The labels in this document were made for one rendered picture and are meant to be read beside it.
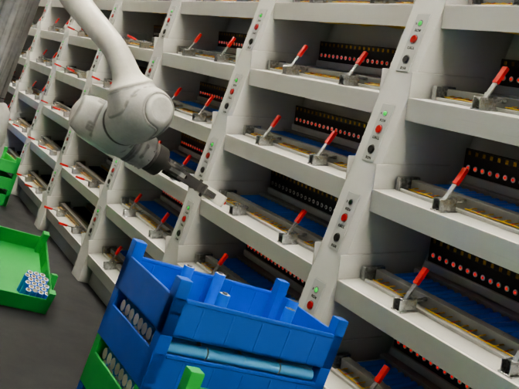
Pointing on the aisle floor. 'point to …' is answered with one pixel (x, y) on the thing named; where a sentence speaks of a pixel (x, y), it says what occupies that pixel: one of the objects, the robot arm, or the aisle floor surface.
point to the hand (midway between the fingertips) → (212, 194)
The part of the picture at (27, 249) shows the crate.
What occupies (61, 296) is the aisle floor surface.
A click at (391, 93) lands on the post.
